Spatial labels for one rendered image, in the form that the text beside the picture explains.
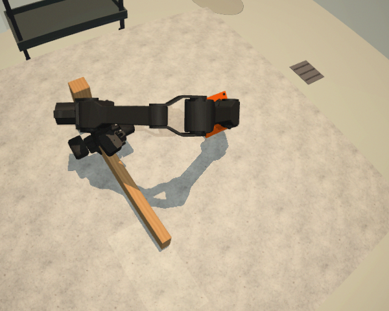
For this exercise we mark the brown wooden post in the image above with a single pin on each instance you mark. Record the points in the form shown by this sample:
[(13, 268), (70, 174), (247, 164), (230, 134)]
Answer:
[(79, 88)]

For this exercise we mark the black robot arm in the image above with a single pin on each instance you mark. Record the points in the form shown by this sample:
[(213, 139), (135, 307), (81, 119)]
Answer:
[(200, 117)]

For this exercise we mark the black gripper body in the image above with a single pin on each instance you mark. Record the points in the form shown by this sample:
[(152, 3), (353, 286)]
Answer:
[(80, 147)]

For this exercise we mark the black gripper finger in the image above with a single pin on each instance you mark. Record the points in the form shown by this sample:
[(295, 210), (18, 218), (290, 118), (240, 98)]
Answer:
[(96, 150)]

